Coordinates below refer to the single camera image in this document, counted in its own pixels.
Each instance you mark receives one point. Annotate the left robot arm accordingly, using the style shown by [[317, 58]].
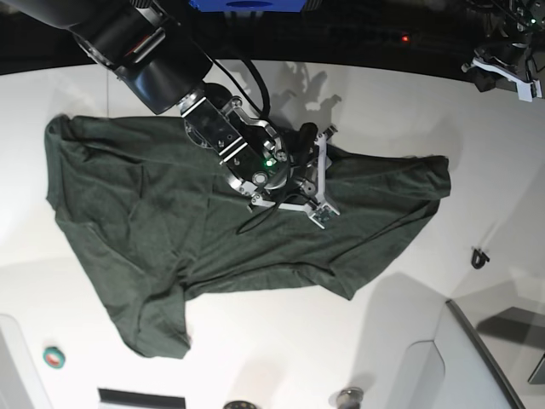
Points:
[[514, 37]]

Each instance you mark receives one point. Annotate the dark green t-shirt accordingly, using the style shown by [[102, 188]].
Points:
[[154, 224]]

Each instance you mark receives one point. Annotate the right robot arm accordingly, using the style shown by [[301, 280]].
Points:
[[144, 45]]

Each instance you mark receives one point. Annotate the grey round knob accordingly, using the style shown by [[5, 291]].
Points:
[[350, 398]]

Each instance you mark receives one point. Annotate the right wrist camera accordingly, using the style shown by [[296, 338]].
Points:
[[322, 215]]

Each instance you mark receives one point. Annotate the blue mount plate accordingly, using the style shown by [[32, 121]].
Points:
[[209, 6]]

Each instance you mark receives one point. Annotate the black clip on table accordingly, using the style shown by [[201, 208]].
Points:
[[479, 258]]

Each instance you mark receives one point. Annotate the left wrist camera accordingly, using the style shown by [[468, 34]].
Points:
[[528, 91]]

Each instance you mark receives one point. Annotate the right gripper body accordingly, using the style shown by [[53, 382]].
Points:
[[306, 188]]

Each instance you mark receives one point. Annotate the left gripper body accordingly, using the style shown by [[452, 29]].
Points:
[[512, 60]]

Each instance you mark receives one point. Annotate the black round dial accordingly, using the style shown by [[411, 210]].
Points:
[[239, 404]]

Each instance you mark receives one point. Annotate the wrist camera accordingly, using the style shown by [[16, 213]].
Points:
[[322, 215], [528, 91]]

